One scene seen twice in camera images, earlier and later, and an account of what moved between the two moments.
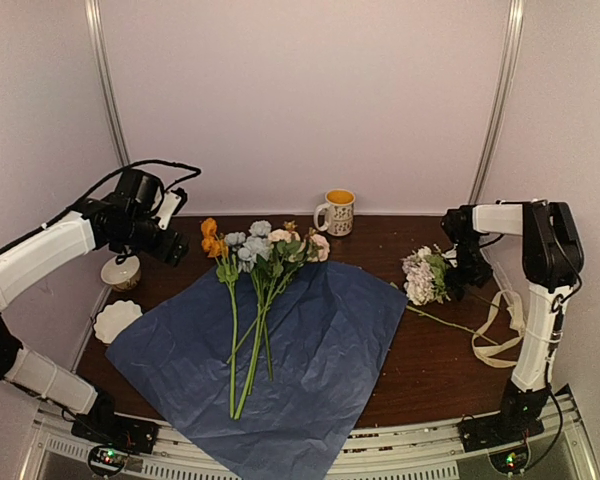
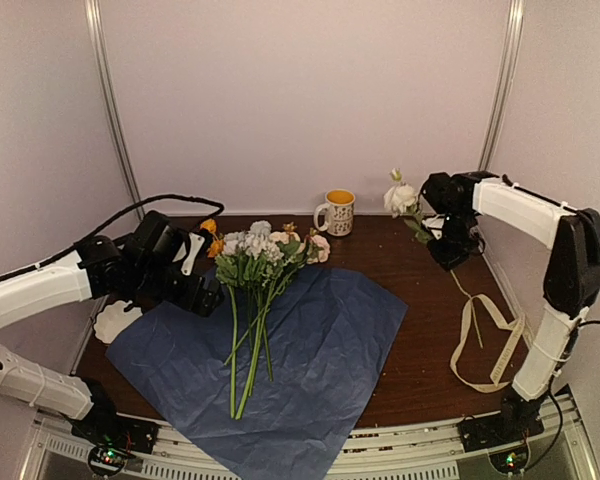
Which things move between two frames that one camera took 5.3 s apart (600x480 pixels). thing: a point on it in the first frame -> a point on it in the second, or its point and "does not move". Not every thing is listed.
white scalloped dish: [114, 318] does not move
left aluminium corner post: [94, 16] does not move
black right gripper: [458, 280] -> [449, 259]
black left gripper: [174, 242] -> [206, 303]
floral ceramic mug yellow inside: [339, 204] does not move
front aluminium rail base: [429, 450] does not move
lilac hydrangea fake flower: [425, 270] -> [248, 256]
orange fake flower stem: [227, 272] does not move
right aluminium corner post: [501, 98] does not move
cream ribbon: [489, 352] -> [500, 382]
